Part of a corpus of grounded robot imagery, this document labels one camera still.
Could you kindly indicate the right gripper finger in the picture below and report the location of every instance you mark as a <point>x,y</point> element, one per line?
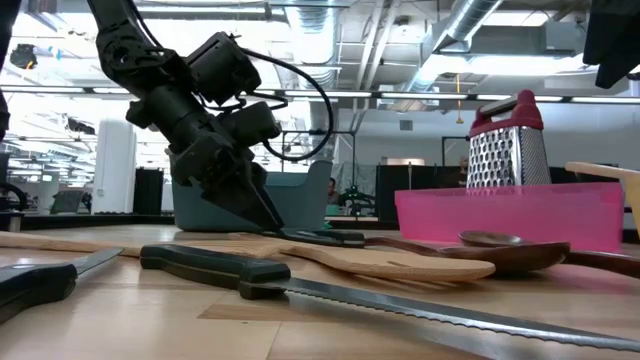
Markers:
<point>615,40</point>

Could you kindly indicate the black table edge rail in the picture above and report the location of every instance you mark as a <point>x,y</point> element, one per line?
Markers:
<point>100,220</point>

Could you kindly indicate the slotted light wooden spatula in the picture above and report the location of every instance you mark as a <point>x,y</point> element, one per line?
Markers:
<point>375,262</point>

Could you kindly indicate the grey chair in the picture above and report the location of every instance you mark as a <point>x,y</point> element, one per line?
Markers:
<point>67,200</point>

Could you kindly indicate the black ceiling device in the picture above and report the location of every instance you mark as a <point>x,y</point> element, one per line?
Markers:
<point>22,56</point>

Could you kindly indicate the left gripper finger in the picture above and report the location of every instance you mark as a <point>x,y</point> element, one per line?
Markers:
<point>225,205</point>
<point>250,195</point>

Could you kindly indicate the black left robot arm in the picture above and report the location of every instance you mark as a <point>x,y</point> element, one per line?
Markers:
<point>150,75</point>

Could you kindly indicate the black table clamp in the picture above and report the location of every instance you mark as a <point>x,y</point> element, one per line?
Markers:
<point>10,200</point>

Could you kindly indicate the black metal frame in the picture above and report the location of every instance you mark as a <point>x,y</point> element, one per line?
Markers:
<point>443,150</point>
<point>345,132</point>

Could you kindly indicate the corrugated silver ceiling duct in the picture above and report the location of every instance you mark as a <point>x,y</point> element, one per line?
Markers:
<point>312,30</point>

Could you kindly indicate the black cabinet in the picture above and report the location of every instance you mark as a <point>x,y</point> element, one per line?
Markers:
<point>148,190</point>

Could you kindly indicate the person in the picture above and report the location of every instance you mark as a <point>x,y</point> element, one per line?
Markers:
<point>463,170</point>
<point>332,190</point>

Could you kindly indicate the slanted silver ceiling duct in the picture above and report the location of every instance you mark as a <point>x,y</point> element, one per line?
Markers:
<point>470,20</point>

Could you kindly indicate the long ceiling light strip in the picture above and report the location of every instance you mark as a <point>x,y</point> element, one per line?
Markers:
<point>425,95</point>

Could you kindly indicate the teal plastic bin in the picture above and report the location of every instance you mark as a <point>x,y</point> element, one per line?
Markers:
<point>300,205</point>

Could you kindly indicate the black partition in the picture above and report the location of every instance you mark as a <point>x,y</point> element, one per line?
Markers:
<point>420,195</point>

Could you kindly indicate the distant black robot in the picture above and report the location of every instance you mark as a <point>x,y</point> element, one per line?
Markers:
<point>356,197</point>

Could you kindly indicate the white pillar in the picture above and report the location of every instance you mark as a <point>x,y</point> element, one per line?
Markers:
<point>115,165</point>

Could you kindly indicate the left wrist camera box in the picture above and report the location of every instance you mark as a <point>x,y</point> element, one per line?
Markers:
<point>250,125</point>

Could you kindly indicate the pink plastic tray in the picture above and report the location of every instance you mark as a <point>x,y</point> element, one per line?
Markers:
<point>500,215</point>

